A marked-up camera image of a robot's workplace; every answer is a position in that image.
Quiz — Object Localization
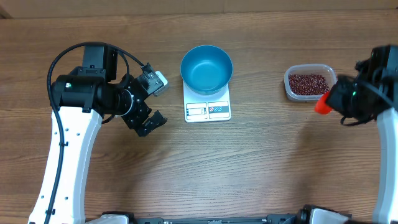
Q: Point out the red adzuki beans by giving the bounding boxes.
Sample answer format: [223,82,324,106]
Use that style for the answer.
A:
[288,73,330,95]

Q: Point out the clear plastic container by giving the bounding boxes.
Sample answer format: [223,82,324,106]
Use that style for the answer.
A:
[284,63,337,102]

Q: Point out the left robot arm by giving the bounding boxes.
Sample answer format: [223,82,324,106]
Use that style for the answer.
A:
[29,42,169,223]

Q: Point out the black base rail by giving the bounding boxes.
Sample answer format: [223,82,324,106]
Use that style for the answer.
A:
[86,204,352,224]

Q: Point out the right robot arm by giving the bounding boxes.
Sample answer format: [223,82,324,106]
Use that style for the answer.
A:
[325,45,397,223]

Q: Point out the blue bowl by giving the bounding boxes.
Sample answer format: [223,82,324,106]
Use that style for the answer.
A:
[180,45,234,95]

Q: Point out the white kitchen scale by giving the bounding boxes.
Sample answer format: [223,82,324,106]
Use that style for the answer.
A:
[183,82,232,123]

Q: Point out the red measuring scoop blue handle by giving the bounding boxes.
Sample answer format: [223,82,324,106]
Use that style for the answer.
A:
[314,91,333,115]

